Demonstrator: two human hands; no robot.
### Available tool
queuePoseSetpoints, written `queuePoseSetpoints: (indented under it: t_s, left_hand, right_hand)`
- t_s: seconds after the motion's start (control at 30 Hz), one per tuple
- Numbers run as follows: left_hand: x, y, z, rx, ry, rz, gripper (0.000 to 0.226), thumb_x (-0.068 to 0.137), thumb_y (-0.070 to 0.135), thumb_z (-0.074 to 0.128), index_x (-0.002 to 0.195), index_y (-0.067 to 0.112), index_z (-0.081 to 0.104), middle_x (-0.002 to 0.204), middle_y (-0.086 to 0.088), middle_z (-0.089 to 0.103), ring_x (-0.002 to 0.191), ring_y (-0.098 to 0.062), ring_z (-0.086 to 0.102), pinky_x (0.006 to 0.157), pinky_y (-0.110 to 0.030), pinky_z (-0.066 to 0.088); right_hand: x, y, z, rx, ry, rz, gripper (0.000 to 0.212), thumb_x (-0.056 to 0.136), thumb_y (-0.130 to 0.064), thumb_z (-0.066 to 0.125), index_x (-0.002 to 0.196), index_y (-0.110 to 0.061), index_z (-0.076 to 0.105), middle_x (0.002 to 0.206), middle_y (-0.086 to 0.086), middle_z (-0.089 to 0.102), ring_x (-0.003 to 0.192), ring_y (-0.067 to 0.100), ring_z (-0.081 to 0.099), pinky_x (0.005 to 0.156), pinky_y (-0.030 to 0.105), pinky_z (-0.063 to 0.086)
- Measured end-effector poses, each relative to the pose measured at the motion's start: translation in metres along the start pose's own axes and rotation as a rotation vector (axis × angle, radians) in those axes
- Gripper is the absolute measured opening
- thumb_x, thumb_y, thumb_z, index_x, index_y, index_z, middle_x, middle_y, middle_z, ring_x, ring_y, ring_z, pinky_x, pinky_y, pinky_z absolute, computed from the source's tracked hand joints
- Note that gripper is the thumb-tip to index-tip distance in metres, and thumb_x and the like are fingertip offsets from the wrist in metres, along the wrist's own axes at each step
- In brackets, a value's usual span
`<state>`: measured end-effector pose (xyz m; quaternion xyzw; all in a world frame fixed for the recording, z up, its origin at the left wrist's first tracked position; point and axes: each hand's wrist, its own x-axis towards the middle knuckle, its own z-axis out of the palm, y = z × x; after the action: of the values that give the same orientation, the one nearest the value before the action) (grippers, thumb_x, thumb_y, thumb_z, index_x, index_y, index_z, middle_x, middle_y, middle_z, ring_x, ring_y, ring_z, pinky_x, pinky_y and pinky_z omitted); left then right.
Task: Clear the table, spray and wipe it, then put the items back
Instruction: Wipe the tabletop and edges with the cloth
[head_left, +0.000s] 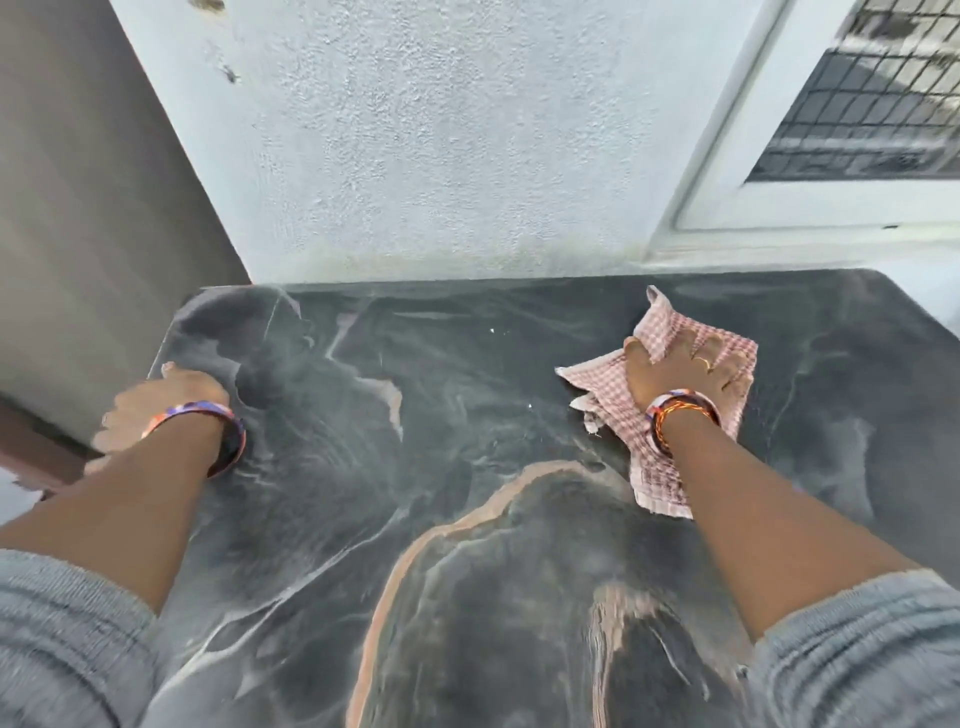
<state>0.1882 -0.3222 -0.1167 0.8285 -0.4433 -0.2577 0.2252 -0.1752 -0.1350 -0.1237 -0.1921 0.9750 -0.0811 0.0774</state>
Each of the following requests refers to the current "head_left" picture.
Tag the white framed grilled window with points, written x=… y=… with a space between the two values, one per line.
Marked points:
x=825 y=127

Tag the person's left thumb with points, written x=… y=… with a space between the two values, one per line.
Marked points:
x=174 y=370

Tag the multicoloured right wrist bangle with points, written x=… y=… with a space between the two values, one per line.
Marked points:
x=679 y=409

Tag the grey right sleeve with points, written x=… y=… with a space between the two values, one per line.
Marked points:
x=862 y=652

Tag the grey left sleeve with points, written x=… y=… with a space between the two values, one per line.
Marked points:
x=71 y=645

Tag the pink checkered cloth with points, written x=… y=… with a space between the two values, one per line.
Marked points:
x=660 y=420

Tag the multicoloured wrist bangle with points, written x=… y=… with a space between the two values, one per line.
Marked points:
x=679 y=409
x=217 y=427

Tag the grey sleeve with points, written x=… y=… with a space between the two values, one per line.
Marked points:
x=862 y=652
x=71 y=645

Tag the person's left hand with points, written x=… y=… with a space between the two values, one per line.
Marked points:
x=161 y=401

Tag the multicoloured left wrist bangle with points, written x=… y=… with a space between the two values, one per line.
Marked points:
x=217 y=427

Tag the person's right forearm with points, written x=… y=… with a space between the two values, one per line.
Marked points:
x=772 y=525

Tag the person's left forearm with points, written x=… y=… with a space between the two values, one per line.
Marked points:
x=112 y=510

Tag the person's right thumb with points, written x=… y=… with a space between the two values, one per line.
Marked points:
x=637 y=356

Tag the person's right hand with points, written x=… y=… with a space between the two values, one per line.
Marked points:
x=671 y=367

